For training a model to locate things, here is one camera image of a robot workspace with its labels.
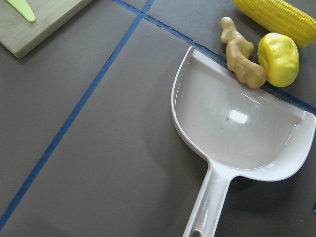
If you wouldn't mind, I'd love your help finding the beige plastic dustpan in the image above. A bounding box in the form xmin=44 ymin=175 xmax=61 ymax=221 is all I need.
xmin=171 ymin=46 xmax=316 ymax=237

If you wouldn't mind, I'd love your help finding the tan toy ginger root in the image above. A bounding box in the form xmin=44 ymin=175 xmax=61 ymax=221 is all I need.
xmin=220 ymin=17 xmax=268 ymax=89

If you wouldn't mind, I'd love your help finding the yellow toy potato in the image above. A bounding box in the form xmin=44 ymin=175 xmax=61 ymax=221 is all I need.
xmin=257 ymin=33 xmax=299 ymax=87

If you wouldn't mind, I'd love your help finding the yellow toy corn cob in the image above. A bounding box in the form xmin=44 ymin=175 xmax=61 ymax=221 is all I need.
xmin=233 ymin=0 xmax=316 ymax=48

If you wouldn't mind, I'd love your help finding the bamboo cutting board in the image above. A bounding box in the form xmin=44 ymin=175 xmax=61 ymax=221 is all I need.
xmin=0 ymin=0 xmax=91 ymax=59

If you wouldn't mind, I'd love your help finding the green plastic toy knife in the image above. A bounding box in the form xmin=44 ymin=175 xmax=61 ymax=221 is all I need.
xmin=7 ymin=0 xmax=36 ymax=23

